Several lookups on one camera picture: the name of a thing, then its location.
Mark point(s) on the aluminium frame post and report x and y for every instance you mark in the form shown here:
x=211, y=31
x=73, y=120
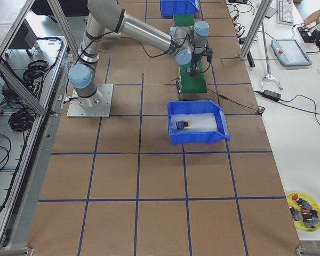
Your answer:
x=256, y=23

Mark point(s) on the blue bin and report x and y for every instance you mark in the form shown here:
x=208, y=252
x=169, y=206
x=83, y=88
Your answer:
x=169, y=8
x=198, y=107

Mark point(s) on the black power adapter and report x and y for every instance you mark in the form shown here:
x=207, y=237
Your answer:
x=271, y=95

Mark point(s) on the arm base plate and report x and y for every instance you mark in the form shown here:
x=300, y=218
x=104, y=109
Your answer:
x=97, y=105

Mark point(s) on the right bin white foam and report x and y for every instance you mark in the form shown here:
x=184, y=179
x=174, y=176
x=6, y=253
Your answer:
x=199, y=122

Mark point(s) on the yellow push button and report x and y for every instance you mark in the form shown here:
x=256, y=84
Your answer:
x=180, y=125

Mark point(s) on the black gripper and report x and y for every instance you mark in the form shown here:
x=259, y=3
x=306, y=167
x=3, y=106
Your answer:
x=194, y=59

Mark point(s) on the teach pendant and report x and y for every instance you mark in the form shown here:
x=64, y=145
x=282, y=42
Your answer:
x=290, y=53

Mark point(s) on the white keyboard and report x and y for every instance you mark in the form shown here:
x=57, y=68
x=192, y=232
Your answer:
x=285, y=12

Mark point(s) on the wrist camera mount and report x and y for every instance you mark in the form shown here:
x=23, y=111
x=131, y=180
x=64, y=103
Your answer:
x=208, y=53

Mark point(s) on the left blue bin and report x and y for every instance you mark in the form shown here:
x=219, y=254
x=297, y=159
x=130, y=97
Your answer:
x=169, y=8

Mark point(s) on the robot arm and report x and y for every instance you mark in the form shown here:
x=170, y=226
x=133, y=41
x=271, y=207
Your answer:
x=187, y=44

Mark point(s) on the yellow tray of buttons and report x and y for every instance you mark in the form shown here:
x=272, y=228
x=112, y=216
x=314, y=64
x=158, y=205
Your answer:
x=304, y=210

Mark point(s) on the right blue bin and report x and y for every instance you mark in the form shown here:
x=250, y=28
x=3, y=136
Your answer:
x=198, y=107

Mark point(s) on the green conveyor belt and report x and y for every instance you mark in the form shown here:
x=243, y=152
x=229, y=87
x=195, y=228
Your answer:
x=188, y=83

